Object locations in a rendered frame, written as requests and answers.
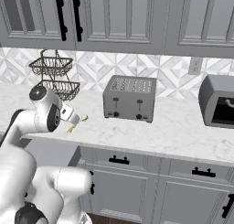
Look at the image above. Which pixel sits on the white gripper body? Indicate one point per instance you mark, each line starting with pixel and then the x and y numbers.
pixel 74 117

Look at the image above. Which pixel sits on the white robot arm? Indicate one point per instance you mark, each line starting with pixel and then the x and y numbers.
pixel 18 169

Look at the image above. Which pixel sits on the open grey drawer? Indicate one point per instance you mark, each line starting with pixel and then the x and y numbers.
pixel 51 153

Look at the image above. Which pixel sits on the grey drawer front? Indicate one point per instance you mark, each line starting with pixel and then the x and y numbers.
pixel 143 160
pixel 182 169

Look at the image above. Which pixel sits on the small yellow utensil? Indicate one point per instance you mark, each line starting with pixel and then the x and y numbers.
pixel 71 129

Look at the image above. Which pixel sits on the grey four-slot toaster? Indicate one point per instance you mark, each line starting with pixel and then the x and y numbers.
pixel 129 104

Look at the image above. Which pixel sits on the grey base cupboard door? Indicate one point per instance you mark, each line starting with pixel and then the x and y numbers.
pixel 189 203
pixel 122 194

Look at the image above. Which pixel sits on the grey toaster oven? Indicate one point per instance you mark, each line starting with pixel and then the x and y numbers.
pixel 210 102

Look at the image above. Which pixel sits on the grey wall cupboard door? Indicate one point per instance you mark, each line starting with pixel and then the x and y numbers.
pixel 122 20
pixel 204 20
pixel 36 20

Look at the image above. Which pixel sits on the white wall outlet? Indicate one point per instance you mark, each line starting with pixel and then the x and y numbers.
pixel 195 66

